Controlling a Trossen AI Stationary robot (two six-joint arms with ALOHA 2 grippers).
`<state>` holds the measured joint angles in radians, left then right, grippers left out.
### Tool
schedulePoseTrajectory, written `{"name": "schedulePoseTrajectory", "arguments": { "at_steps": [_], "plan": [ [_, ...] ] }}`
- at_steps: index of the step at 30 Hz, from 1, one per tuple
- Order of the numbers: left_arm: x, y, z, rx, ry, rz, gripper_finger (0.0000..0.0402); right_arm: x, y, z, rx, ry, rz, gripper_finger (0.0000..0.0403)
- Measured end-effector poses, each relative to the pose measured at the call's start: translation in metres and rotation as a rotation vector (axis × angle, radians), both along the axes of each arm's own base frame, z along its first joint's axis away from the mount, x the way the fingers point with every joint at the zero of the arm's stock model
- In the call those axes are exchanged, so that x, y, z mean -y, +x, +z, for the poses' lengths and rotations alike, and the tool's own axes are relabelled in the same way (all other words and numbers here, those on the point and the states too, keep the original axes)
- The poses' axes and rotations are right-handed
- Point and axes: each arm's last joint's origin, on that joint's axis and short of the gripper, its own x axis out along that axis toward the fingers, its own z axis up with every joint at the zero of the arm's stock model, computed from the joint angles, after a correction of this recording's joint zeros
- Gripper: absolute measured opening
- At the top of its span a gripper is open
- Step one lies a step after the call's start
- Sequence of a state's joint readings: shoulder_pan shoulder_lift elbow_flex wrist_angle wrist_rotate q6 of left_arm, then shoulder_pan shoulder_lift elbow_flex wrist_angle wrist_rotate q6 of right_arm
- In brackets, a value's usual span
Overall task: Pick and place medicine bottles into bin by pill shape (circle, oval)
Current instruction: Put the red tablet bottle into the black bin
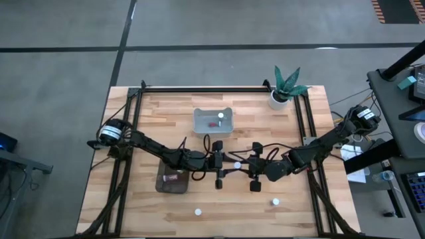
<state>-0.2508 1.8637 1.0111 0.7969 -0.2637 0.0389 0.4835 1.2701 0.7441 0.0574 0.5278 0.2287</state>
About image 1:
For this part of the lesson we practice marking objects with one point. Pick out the black computer mouse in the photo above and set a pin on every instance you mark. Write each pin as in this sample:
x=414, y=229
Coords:
x=388, y=214

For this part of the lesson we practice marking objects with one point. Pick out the teal pill bottle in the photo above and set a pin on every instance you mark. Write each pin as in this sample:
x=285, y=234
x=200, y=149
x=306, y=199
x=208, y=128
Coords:
x=220, y=115

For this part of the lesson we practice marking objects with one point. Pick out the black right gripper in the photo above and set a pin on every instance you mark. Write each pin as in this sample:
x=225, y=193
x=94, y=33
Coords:
x=257, y=167

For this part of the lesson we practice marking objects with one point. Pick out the grey metal cart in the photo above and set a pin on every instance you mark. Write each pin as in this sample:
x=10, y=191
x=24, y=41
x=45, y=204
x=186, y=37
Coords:
x=20, y=162

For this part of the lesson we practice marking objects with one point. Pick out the black desk crossbar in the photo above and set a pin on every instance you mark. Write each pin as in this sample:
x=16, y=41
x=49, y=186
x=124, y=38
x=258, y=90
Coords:
x=368, y=159

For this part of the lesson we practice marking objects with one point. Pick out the white plastic bin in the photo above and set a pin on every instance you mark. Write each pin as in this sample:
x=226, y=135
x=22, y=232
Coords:
x=202, y=119

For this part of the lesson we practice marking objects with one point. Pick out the clear water bottle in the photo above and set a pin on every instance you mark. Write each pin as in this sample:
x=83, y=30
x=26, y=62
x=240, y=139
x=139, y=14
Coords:
x=383, y=176

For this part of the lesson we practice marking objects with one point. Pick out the black keyboard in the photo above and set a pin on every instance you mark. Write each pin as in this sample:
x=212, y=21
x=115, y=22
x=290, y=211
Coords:
x=416, y=192

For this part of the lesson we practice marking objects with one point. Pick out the dark rug orange border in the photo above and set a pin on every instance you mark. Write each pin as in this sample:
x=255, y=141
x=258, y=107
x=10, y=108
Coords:
x=398, y=10

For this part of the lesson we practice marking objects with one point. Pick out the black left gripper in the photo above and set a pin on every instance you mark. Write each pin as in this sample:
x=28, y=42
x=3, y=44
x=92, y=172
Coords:
x=216, y=162

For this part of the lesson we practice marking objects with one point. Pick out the dark device blue light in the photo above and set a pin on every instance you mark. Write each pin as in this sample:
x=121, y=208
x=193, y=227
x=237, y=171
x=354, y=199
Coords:
x=6, y=141

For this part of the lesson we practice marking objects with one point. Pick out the white paper sheet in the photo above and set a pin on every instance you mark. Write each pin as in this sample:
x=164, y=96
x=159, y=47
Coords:
x=358, y=177

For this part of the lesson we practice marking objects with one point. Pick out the dark tablet screen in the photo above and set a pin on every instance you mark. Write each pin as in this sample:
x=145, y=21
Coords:
x=420, y=86

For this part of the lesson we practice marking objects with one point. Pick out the small teal box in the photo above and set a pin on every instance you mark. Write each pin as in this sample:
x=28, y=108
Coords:
x=407, y=82

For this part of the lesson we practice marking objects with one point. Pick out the dark grey plastic bin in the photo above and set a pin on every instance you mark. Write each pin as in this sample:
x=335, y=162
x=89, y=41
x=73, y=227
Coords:
x=176, y=187

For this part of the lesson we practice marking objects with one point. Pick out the black aluminium table frame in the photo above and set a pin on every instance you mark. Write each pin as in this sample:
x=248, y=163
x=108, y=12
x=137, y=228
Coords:
x=206, y=89

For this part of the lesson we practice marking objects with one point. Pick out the orange pill bottle white cap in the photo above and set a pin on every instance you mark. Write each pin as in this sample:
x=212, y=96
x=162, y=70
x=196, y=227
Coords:
x=198, y=211

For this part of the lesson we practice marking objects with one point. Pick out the black diagonal pole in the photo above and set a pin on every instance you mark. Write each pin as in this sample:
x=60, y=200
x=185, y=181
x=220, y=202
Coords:
x=403, y=61

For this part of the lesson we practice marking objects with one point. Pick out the clear pill bottle white cap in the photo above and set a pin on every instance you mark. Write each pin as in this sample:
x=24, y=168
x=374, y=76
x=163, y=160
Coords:
x=276, y=201

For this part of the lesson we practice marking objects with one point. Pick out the green snake plant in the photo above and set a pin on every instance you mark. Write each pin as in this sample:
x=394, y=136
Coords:
x=293, y=89

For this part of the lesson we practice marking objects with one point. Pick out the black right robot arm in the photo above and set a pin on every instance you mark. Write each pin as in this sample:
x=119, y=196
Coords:
x=308, y=154

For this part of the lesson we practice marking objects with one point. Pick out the white plant pot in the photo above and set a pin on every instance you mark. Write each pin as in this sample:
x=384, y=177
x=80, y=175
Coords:
x=275, y=103

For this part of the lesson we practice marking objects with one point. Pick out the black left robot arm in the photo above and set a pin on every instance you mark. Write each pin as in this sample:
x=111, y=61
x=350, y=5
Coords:
x=149, y=146

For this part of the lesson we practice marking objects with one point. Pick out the white tape roll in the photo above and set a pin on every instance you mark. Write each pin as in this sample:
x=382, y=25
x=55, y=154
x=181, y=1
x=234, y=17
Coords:
x=421, y=132

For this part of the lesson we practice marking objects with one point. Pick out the dark grey desk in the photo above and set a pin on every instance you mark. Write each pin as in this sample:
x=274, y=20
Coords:
x=391, y=96

